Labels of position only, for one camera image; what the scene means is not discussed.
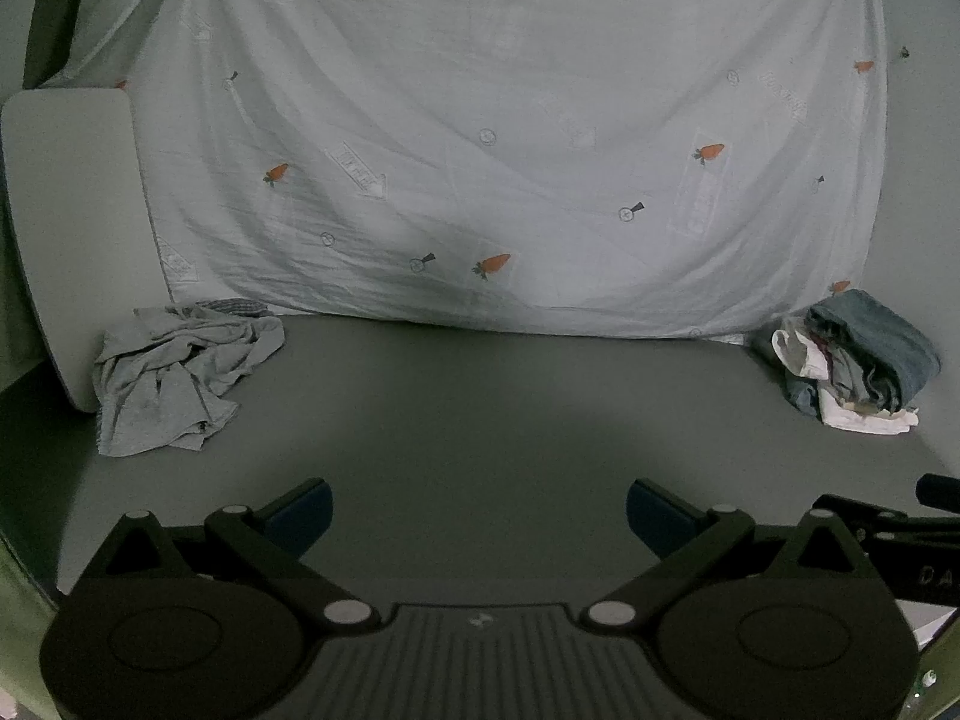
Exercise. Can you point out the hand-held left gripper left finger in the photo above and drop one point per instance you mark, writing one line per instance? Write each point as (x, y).
(304, 521)

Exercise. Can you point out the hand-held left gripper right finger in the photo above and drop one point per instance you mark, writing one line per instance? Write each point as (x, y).
(660, 521)

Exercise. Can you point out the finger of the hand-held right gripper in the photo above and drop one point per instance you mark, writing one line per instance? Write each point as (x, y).
(939, 493)
(862, 514)

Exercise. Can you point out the grey zip hoodie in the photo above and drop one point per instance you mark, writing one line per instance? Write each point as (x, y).
(165, 382)

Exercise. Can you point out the pile of folded clothes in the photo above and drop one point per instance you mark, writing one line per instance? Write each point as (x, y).
(885, 345)

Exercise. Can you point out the blue checked shirt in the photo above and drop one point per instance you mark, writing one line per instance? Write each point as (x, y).
(236, 307)

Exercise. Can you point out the white rounded board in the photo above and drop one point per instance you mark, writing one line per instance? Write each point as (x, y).
(67, 225)

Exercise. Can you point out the carrot printed bed sheet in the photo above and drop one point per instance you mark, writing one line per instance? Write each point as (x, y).
(487, 127)

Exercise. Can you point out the dark green post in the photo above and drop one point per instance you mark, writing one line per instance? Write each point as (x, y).
(52, 15)

